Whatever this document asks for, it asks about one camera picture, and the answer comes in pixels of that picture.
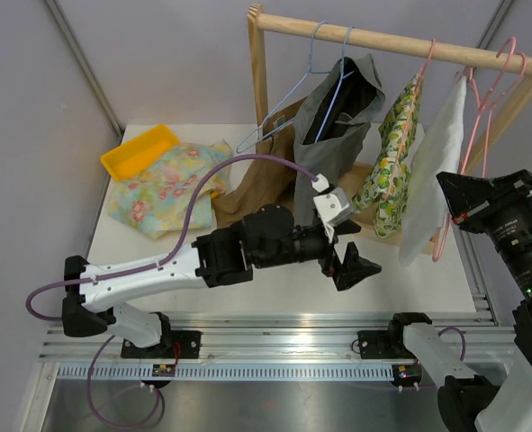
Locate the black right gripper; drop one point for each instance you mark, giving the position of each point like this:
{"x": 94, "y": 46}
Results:
{"x": 505, "y": 191}

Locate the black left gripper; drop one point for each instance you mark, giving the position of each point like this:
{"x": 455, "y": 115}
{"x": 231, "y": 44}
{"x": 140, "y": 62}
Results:
{"x": 354, "y": 267}

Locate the white skirt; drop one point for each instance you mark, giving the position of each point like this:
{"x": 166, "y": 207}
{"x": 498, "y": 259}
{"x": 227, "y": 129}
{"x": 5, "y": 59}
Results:
{"x": 439, "y": 151}

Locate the lemon print skirt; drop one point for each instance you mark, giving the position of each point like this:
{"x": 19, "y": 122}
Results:
{"x": 386, "y": 214}

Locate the brown pleated skirt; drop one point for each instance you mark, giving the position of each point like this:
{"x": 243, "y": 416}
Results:
{"x": 265, "y": 182}

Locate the grey skirt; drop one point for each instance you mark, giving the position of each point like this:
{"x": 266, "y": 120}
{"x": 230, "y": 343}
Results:
{"x": 360, "y": 99}

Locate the pastel floral skirt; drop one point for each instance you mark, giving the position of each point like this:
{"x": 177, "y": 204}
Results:
{"x": 155, "y": 201}

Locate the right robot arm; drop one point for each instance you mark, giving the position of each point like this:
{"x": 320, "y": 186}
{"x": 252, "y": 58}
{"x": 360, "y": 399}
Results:
{"x": 467, "y": 401}

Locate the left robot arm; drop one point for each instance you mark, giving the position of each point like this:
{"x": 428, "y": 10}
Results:
{"x": 98, "y": 298}

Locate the yellow plastic tray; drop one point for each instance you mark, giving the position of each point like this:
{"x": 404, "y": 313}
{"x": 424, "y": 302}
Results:
{"x": 139, "y": 153}

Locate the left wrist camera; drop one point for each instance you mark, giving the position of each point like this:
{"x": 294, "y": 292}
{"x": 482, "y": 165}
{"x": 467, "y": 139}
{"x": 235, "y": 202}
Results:
{"x": 331, "y": 202}

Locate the aluminium rail base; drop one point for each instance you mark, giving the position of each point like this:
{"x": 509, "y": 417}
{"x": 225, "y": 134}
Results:
{"x": 296, "y": 372}

